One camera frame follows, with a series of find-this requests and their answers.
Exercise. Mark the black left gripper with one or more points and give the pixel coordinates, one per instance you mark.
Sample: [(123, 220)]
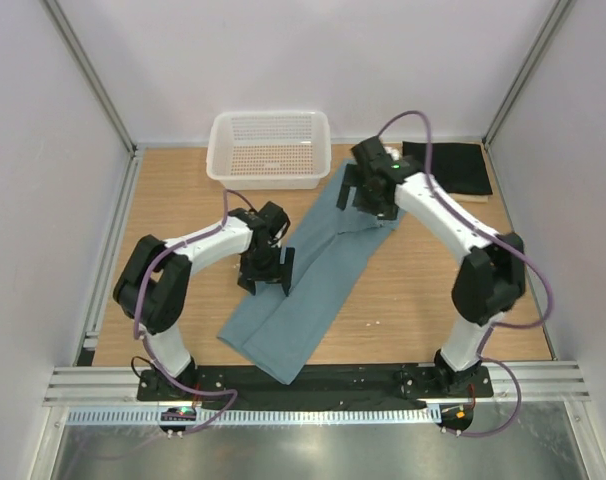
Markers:
[(278, 273)]

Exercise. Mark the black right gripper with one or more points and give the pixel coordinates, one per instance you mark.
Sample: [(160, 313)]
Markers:
[(353, 172)]

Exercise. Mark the teal blue t-shirt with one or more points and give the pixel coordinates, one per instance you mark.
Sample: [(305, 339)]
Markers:
[(278, 333)]

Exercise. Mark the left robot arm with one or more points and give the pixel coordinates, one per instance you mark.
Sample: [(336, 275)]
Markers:
[(152, 287)]

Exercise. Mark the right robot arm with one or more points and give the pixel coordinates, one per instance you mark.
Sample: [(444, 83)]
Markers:
[(491, 275)]

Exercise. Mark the folded black t-shirt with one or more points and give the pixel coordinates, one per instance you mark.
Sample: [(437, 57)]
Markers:
[(460, 168)]

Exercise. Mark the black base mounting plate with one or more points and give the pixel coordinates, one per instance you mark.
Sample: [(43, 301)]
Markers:
[(335, 387)]

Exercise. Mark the white perforated plastic basket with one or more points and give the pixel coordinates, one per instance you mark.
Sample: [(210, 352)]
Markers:
[(269, 150)]

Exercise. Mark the slotted grey cable duct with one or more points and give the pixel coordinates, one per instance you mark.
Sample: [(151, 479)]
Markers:
[(182, 416)]

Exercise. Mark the aluminium front frame rail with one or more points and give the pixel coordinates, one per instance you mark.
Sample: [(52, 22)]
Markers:
[(539, 381)]

